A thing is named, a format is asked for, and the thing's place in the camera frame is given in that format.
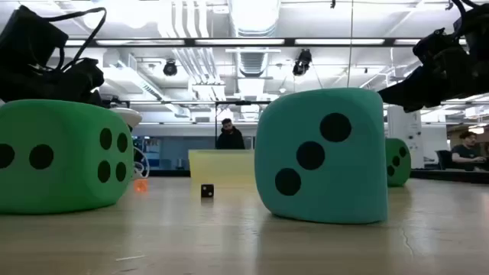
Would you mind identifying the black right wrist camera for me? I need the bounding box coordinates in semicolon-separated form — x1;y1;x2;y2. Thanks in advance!
412;27;447;64

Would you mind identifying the white mushroom-shaped lamp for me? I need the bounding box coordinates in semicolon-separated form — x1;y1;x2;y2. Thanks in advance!
108;106;143;129

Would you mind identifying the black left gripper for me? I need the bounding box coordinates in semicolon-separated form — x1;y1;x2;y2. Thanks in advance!
0;5;108;106

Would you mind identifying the black overhead rail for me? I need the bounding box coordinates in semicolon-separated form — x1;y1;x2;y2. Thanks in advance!
64;37;421;47

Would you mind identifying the person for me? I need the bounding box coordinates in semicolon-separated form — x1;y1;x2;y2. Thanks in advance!
450;131;489;172
215;118;246;150

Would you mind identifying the green foam die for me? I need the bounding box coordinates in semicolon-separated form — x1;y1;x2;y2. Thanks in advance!
0;99;134;215
384;137;413;188

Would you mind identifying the white cable with adapter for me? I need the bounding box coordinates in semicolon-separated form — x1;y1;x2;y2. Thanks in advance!
132;147;151;180

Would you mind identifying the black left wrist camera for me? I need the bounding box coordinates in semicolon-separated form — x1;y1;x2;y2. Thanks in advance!
60;57;106;92

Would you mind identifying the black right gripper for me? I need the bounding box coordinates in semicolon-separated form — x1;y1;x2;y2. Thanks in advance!
377;7;489;114

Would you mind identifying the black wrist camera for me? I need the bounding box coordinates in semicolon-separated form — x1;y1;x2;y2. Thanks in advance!
60;57;106;92
412;27;447;64

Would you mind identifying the teal foam die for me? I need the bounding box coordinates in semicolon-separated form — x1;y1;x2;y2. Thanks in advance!
254;87;389;225

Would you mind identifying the black aluminium table frame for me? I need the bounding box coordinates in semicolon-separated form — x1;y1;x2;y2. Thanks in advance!
147;169;489;185

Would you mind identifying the yellow translucent tray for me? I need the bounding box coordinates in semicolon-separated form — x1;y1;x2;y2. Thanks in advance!
188;149;256;188

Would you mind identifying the black ceiling camera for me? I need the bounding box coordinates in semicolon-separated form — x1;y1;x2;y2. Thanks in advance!
163;59;179;76
292;48;313;76

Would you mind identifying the white cabinet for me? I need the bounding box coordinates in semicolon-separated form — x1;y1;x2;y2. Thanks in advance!
386;105;425;170

